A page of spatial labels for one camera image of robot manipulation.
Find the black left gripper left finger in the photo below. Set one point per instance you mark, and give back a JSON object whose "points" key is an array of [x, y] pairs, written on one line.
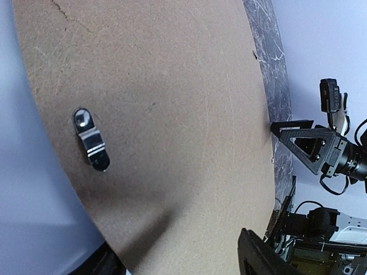
{"points": [[104, 261]]}

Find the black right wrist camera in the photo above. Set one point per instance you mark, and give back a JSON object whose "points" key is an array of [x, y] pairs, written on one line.
{"points": [[330, 95]]}

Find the brown cardboard backing board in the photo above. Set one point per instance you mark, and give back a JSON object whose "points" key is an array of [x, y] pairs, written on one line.
{"points": [[177, 94]]}

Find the silver metal turn clip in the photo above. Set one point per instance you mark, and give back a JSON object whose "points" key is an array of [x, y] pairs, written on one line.
{"points": [[91, 139]]}

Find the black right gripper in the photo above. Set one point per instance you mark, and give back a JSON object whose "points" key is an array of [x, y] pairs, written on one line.
{"points": [[323, 150]]}

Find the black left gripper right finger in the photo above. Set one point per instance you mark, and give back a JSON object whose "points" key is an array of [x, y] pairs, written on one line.
{"points": [[256, 257]]}

